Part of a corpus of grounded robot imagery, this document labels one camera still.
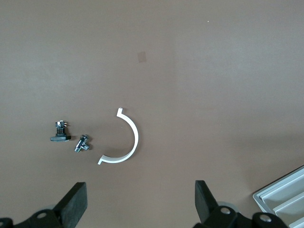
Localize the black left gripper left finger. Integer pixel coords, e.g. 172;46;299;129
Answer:
0;182;88;228

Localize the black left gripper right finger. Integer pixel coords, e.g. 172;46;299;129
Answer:
192;180;288;228

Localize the white metal drawer cabinet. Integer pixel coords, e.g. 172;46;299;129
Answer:
252;165;304;228

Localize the small chrome metal fitting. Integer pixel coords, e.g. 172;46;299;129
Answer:
74;134;92;153

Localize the black toggle switch component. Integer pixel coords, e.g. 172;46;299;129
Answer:
50;120;71;143

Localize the white plastic half-ring clamp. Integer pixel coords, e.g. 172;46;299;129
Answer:
97;107;139;165

